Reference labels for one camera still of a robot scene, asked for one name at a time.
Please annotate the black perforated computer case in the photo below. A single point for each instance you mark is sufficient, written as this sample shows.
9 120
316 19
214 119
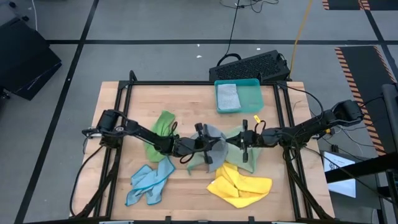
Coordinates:
248 67

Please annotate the black flat case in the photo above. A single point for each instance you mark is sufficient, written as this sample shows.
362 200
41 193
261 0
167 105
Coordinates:
25 62

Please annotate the teal plastic bin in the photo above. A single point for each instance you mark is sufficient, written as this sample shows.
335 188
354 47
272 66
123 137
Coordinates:
253 99

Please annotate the yellow connector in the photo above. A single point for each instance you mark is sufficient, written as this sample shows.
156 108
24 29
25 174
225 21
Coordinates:
326 130

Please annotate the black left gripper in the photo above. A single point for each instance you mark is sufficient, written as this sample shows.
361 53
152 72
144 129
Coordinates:
192 146

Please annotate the bright green microfiber towel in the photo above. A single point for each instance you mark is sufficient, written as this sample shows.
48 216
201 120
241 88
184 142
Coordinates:
160 124

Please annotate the pale green teal-edged towel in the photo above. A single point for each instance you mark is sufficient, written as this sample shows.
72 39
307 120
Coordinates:
234 160

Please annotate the grey ribbed microfiber towel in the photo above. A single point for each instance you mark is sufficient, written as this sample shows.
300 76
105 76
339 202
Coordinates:
217 155

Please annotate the grey waffle weave towel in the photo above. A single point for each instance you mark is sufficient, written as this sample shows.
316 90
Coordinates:
228 96

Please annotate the light blue teal-edged towel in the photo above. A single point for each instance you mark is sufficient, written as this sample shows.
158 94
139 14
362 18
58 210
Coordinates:
146 183

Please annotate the white paper sheet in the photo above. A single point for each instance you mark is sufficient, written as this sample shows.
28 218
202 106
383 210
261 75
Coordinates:
342 189

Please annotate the yellow microfiber towel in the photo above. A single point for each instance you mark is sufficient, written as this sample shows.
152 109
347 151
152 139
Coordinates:
242 189

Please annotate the black neighbouring rig frame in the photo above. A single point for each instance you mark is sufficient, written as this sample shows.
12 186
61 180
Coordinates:
357 169

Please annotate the black plastic bracket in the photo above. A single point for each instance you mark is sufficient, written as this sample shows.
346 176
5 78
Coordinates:
252 219
168 219

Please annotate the black hazard-striped floor mat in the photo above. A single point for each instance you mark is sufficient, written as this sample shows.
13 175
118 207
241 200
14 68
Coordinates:
363 81
342 3

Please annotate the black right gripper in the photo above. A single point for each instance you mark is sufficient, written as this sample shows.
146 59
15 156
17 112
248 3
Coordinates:
252 140

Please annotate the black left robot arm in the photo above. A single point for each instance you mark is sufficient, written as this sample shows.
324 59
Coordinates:
149 135

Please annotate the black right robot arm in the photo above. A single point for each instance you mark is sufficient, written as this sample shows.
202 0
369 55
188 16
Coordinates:
311 127

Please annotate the silver aluminium extrusion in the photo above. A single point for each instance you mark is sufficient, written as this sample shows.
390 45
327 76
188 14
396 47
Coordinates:
116 222

